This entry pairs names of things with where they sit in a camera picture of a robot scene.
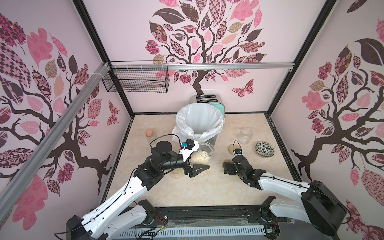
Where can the glass jar beige lid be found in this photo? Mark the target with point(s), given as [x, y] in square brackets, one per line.
[204, 154]
[177, 173]

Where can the patterned ceramic bowl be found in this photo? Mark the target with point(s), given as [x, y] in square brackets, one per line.
[265, 149]

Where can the aluminium rail back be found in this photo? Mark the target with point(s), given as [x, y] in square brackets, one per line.
[221, 66]

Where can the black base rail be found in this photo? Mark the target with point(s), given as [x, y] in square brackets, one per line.
[245, 215]

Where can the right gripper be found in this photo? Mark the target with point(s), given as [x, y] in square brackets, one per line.
[232, 167]

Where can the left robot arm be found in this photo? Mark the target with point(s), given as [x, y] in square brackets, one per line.
[114, 216]

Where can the white plastic trash bag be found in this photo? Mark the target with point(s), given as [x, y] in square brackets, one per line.
[198, 121]

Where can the aluminium rail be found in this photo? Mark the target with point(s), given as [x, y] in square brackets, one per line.
[25, 175]
[221, 66]

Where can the aluminium rail left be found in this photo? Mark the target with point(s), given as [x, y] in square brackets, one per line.
[25, 175]

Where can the mint green toaster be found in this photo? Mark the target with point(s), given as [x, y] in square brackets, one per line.
[212, 99]

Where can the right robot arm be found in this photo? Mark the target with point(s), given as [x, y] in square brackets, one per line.
[312, 203]

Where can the grey mesh trash bin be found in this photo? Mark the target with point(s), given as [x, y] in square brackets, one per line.
[212, 140]

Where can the small bottle with cork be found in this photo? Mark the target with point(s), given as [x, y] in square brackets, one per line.
[149, 133]

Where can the black wire basket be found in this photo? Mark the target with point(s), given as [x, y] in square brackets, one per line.
[138, 77]

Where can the white slotted cable duct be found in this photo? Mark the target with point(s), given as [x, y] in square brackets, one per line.
[191, 232]

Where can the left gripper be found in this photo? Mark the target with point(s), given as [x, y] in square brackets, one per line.
[193, 171]

